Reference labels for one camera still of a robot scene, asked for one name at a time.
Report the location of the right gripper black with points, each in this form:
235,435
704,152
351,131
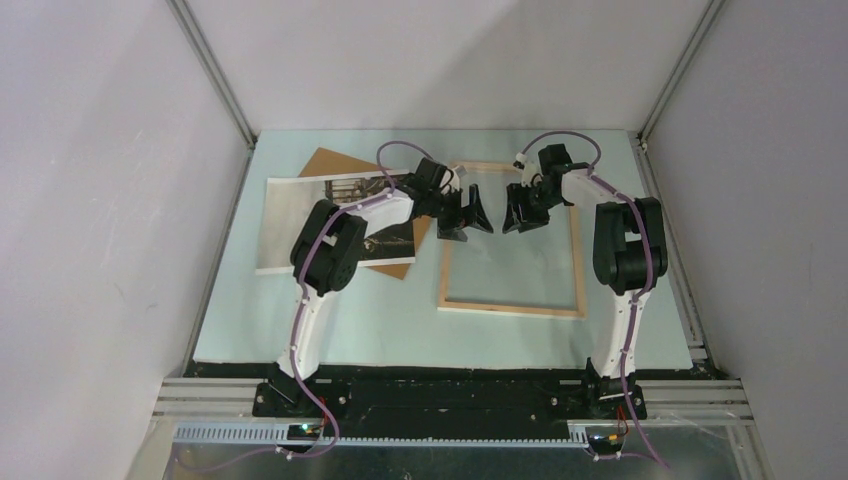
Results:
516,195

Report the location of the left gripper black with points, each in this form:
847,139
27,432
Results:
472,214

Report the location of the white wooden picture frame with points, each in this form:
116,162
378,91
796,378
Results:
580,278

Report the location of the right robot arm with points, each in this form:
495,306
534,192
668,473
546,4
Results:
629,253

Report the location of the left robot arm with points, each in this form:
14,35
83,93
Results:
329,247

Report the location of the black and white photo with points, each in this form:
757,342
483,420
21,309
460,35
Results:
289,201

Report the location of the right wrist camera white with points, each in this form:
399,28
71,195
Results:
528,168

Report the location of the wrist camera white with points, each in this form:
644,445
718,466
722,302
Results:
454,179
528,168

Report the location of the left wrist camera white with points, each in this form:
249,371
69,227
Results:
454,179

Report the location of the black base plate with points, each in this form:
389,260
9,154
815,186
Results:
447,403

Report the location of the white cable duct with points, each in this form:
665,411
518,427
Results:
293,434

